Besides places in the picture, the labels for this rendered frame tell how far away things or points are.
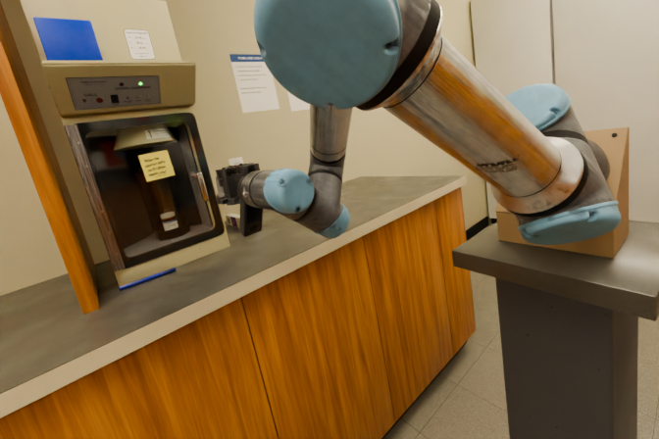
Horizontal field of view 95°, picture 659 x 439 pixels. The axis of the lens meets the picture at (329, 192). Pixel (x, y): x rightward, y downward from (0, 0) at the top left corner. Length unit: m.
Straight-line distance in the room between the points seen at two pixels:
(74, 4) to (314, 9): 0.90
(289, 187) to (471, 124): 0.28
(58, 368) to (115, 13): 0.84
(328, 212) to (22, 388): 0.59
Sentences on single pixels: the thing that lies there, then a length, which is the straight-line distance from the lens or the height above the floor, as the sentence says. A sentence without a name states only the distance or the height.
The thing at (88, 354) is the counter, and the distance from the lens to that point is 0.77.
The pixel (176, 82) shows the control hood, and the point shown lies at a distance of 0.98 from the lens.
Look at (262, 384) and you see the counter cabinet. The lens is 0.98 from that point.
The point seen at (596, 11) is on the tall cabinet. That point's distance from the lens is 3.19.
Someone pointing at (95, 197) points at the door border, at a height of 1.20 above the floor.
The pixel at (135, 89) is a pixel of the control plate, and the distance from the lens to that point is 0.97.
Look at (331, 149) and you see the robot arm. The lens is 0.58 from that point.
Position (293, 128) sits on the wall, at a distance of 1.71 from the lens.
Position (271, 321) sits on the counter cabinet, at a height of 0.78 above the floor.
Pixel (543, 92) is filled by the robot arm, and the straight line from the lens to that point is 0.60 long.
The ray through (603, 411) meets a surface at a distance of 0.88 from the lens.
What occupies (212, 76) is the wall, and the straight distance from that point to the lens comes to 1.58.
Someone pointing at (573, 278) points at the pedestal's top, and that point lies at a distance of 0.67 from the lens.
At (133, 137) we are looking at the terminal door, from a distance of 1.00.
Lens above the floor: 1.25
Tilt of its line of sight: 11 degrees down
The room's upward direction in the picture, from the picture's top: 11 degrees counter-clockwise
